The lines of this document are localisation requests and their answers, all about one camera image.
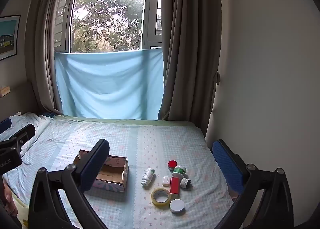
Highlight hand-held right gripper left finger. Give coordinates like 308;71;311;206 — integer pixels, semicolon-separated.
27;139;110;229

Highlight green under sheet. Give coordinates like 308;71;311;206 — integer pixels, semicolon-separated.
54;115;198;127

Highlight framed wall picture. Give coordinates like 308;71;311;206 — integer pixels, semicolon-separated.
0;14;21;61

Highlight green label white jar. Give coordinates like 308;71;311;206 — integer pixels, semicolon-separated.
171;165;187;179

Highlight person's left hand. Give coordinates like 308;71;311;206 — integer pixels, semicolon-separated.
0;185;18;217

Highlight white lid round jar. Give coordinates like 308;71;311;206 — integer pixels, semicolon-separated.
169;199;186;214

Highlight floral checked bed sheet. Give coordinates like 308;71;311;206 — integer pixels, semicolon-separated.
0;112;234;229

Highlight grey-brown curtain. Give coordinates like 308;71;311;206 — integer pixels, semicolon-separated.
25;0;83;116
158;0;223;137

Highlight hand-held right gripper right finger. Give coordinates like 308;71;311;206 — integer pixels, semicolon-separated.
212;139;294;229

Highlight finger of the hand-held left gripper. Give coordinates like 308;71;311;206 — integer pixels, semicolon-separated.
10;123;36;149
0;118;12;134

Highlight clear yellowish tape roll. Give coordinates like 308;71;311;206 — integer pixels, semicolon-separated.
151;188;172;208

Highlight red rectangular box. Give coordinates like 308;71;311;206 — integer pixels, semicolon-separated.
169;177;180;196

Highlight white pill bottle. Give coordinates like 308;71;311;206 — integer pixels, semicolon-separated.
141;167;155;186

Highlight light blue hanging cloth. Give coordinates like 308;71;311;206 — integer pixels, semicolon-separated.
54;48;164;121

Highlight window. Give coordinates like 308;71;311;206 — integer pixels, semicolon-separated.
54;0;163;53

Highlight cardboard box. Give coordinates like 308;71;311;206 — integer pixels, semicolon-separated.
73;150;130;192

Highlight yellow floral cloth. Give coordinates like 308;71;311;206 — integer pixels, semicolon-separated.
12;191;32;229

